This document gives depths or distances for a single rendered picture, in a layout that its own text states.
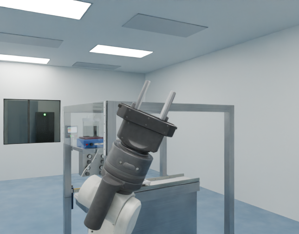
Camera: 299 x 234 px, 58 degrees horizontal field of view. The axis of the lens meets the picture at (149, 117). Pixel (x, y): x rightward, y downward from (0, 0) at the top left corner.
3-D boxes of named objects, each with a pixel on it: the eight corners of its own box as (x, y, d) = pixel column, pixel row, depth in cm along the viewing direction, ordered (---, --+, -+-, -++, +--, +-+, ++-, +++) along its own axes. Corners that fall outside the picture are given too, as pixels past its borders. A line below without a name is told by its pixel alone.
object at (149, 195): (86, 213, 230) (86, 201, 230) (75, 204, 254) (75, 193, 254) (199, 191, 300) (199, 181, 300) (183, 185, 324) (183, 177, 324)
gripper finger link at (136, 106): (150, 81, 52) (138, 111, 52) (149, 81, 55) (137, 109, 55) (143, 78, 51) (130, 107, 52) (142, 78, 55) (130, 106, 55)
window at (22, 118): (2, 145, 666) (2, 98, 666) (2, 145, 667) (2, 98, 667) (61, 142, 730) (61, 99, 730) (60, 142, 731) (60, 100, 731)
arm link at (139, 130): (181, 130, 50) (155, 187, 51) (173, 122, 60) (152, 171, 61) (118, 104, 49) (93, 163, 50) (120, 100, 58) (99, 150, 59)
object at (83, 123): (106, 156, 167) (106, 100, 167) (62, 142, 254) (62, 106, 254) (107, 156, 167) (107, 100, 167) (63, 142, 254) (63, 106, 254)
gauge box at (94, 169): (82, 177, 225) (82, 152, 225) (78, 174, 234) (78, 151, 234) (107, 173, 237) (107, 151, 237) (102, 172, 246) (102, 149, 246)
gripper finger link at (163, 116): (170, 90, 55) (158, 118, 56) (172, 90, 52) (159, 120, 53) (177, 93, 55) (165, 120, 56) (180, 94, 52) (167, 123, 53)
